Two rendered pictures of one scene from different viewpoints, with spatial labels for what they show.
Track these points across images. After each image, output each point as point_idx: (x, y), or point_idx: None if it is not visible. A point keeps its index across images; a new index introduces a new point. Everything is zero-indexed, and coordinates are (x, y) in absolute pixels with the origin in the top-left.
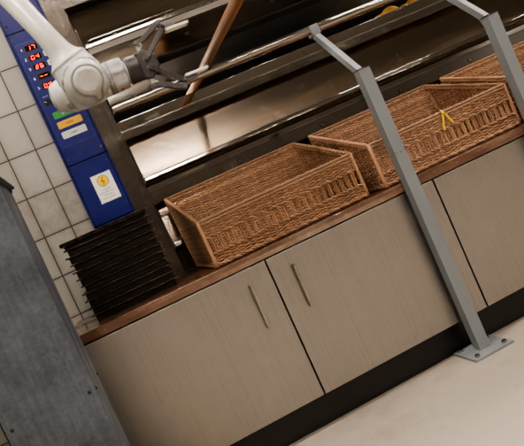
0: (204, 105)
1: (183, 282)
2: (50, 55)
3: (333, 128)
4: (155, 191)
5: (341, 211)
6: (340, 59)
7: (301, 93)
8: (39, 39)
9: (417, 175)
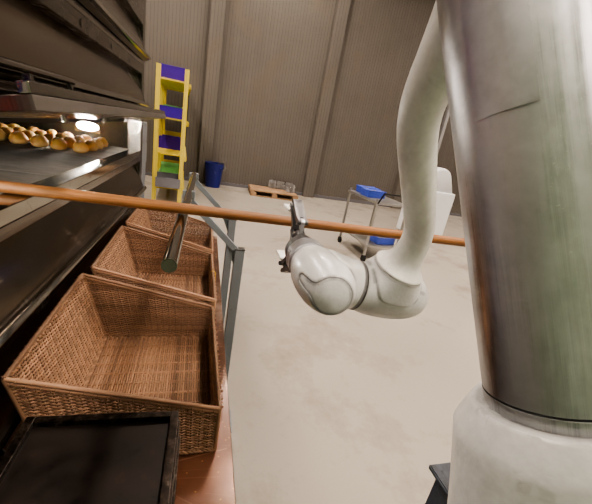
0: (35, 219)
1: (190, 490)
2: (421, 264)
3: (100, 259)
4: None
5: (225, 357)
6: (219, 233)
7: (84, 218)
8: (430, 243)
9: (222, 319)
